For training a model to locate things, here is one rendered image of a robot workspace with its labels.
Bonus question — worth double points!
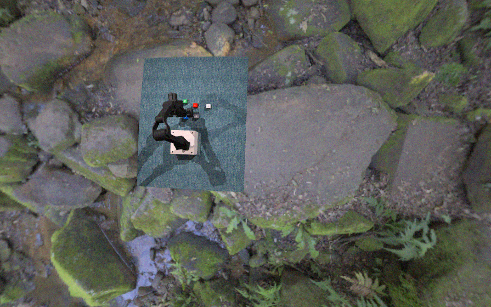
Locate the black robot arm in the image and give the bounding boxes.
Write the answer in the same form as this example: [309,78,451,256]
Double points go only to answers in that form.
[152,92,190,150]

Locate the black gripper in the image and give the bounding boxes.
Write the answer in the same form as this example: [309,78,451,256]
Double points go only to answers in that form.
[168,107,193,118]

